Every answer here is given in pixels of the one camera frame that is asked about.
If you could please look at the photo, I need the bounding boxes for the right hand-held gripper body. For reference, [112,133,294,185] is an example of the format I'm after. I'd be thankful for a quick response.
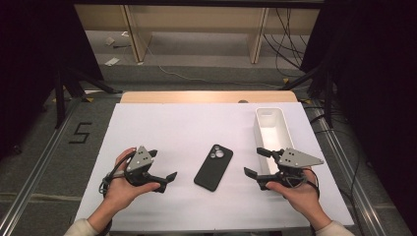
[276,147,325,189]

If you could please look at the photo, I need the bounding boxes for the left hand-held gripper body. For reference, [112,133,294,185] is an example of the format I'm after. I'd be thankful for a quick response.
[124,146,156,189]

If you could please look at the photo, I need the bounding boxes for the white plastic bin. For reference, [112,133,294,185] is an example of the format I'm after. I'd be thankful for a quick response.
[254,106,296,176]

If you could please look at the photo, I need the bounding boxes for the person's left hand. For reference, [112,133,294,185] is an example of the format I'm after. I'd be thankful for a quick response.
[103,147,161,211]

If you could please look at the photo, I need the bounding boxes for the person's right hand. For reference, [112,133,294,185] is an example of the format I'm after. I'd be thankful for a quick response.
[265,167,325,219]

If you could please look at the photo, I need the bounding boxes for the wooden table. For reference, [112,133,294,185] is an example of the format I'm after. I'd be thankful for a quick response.
[119,90,299,104]

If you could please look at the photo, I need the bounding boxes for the black stand legs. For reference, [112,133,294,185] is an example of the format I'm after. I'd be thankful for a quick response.
[279,61,336,130]
[53,64,124,130]

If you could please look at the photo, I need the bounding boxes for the dark curtain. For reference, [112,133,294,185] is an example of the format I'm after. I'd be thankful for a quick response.
[0,0,104,160]
[299,0,417,232]

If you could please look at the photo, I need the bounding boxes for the light wooden shelf unit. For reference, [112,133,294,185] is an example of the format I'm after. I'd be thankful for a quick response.
[74,4,321,65]

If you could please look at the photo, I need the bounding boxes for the left hand-held gripper cable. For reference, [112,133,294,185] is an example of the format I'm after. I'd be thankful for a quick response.
[98,149,137,199]

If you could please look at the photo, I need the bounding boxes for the aluminium floor rail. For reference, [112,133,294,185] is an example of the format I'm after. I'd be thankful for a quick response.
[309,106,386,236]
[0,94,84,236]

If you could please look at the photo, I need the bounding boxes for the black floor cable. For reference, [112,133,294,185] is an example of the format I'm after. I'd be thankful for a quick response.
[309,103,367,236]

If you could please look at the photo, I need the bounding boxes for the white floor cable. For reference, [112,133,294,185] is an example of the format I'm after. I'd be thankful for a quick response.
[146,45,283,90]

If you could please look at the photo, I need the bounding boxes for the bundle of black cables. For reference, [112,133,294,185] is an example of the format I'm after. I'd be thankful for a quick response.
[263,8,310,79]

